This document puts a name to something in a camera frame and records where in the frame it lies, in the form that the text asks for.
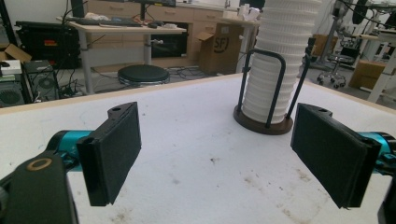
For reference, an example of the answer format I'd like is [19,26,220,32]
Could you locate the office chair on castors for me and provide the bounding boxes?
[317,43,362,89]

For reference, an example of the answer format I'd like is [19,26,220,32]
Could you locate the black computer tower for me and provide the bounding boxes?
[0,74,26,108]
[22,60,61,103]

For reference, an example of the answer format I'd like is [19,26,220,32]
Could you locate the wooden cabinet row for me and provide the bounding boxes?
[86,0,250,67]

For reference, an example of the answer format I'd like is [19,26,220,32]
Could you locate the round black stool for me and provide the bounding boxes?
[117,63,171,87]

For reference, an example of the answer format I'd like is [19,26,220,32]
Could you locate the plain brown cardboard box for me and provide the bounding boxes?
[347,60,389,91]

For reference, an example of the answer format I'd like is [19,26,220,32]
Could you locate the large black equipment case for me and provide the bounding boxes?
[14,21,82,70]

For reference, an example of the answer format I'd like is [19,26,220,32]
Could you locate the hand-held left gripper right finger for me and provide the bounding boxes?
[290,102,396,209]

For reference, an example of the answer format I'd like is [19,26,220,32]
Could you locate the small white box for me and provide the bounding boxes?
[0,60,23,77]

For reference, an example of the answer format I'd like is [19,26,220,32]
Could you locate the black keyboard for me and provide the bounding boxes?
[65,16,144,28]

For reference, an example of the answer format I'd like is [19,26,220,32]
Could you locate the stack of white paper cups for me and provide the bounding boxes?
[242,0,323,124]

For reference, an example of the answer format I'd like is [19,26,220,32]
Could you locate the white foam mat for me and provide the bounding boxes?
[0,74,396,224]

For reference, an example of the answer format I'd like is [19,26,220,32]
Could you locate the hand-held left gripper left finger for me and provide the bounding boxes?
[48,101,143,207]

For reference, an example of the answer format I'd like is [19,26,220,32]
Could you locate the brown cardboard box black print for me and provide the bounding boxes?
[196,22,246,75]

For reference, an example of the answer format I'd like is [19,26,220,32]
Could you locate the dark metal cup holder stand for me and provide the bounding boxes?
[233,46,312,135]

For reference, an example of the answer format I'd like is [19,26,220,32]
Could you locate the light wooden desk white legs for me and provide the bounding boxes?
[55,15,188,95]

